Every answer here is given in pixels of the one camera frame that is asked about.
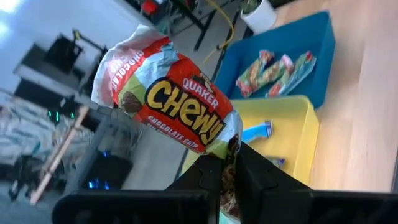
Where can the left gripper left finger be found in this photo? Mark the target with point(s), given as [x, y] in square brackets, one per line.
[211, 177]

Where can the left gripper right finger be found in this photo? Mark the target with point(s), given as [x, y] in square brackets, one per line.
[258, 180]

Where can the bright blue granola bar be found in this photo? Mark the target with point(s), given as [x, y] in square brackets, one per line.
[256, 132]

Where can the teal-tinted Chewy granola bar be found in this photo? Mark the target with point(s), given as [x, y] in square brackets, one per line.
[295, 74]

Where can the yellow plastic bin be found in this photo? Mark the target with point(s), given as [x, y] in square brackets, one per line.
[298, 130]

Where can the black computer blue lights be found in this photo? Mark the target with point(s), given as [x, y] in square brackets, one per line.
[105, 172]

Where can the blue plastic bin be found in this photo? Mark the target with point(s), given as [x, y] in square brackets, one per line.
[320, 43]

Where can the black desk legs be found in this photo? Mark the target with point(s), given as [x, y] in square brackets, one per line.
[202, 21]

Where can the wooden stick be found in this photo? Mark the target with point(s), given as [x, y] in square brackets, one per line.
[56, 152]

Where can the succulent in white pot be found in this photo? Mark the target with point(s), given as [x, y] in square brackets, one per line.
[259, 18]

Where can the black equipment green lights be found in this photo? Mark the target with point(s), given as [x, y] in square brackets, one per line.
[60, 110]

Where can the red object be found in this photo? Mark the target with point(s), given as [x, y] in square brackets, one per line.
[149, 6]

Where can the black frame machine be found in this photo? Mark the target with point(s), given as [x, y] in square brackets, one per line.
[62, 54]

